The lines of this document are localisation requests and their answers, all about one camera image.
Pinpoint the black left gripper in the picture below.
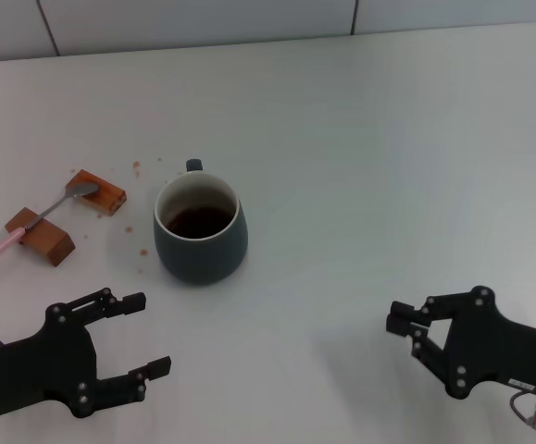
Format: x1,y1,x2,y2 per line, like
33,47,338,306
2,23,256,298
0,287,172,427

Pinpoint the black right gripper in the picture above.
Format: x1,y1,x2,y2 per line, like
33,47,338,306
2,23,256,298
385,285,536,401

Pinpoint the grey ceramic cup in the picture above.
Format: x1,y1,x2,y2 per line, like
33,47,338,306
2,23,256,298
153,158,250,286

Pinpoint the pink handled metal spoon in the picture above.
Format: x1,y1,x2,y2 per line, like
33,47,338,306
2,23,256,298
0,181,100,270

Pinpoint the dark brown coffee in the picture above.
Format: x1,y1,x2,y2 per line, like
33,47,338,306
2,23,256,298
163,206,234,240

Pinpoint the tall brown wooden block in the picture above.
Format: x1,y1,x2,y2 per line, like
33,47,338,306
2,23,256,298
4,206,77,268

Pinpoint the flat brown wooden block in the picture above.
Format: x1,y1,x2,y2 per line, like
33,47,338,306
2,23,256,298
65,168,129,218

